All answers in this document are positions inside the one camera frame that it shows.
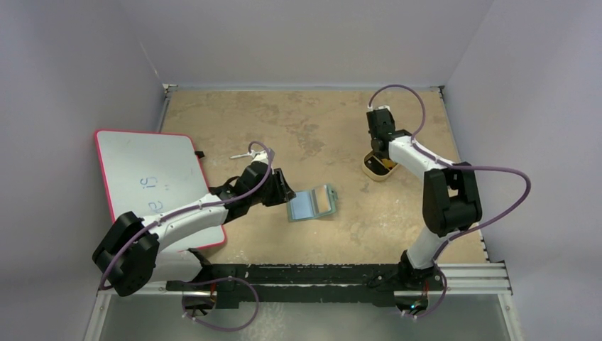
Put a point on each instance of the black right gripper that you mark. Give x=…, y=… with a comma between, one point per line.
x=379, y=119

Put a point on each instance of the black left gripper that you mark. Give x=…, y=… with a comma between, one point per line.
x=282, y=193

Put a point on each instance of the green leather card holder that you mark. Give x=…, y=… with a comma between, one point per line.
x=312, y=204

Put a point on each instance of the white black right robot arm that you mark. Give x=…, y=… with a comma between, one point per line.
x=450, y=198

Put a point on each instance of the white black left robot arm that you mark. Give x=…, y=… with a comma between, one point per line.
x=127, y=255

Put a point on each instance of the beige oval card tray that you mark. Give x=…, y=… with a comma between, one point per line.
x=374, y=169

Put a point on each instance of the white marker pen green cap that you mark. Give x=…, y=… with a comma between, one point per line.
x=242, y=155

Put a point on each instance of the pink framed whiteboard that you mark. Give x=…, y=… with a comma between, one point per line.
x=149, y=173

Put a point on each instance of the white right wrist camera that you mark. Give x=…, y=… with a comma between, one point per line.
x=379, y=108

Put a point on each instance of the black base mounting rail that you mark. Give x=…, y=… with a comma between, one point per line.
x=376, y=284

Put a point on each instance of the aluminium extrusion frame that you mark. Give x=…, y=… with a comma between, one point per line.
x=474, y=306

